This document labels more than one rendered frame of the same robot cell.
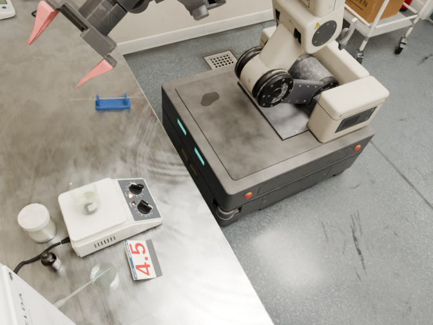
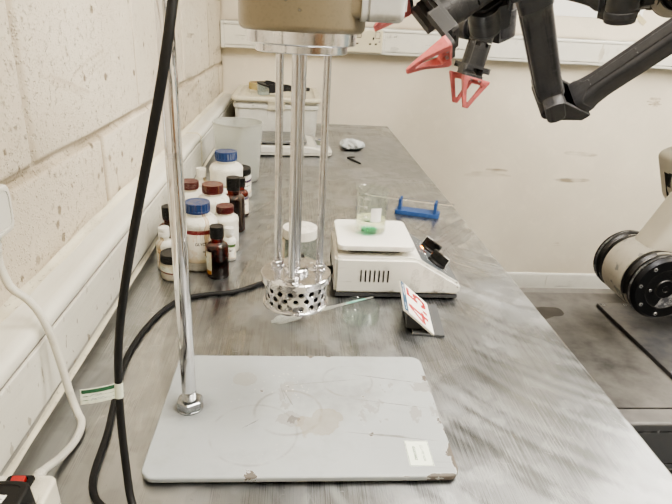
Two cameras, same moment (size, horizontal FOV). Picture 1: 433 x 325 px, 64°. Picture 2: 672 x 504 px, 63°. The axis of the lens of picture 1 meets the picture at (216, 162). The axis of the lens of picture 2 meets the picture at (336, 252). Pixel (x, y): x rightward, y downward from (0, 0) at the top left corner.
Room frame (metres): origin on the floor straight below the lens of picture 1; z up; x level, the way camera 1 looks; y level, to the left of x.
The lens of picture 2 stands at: (-0.42, -0.15, 1.15)
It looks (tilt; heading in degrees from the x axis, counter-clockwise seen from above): 23 degrees down; 32
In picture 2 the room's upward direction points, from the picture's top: 3 degrees clockwise
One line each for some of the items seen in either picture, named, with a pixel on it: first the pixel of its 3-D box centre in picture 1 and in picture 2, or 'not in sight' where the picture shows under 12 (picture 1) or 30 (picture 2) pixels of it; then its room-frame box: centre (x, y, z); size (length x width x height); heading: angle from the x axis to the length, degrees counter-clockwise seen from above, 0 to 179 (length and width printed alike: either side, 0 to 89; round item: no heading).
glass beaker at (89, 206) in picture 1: (85, 196); (370, 208); (0.32, 0.25, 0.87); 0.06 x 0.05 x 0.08; 76
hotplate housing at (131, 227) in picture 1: (107, 212); (385, 259); (0.33, 0.22, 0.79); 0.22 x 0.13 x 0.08; 126
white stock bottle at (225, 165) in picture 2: not in sight; (226, 180); (0.44, 0.68, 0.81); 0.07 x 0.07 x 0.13
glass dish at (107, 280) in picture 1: (104, 276); (360, 311); (0.20, 0.19, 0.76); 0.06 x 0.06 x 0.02
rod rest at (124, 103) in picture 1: (112, 100); (417, 207); (0.69, 0.33, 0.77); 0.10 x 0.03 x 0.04; 108
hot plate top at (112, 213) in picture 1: (93, 207); (372, 234); (0.32, 0.25, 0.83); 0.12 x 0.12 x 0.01; 36
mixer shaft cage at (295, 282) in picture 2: not in sight; (298, 179); (-0.03, 0.14, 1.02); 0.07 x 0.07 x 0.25
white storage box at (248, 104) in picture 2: not in sight; (277, 111); (1.24, 1.18, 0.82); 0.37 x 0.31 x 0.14; 38
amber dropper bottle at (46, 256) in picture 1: (49, 260); not in sight; (0.21, 0.31, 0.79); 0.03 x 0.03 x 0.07
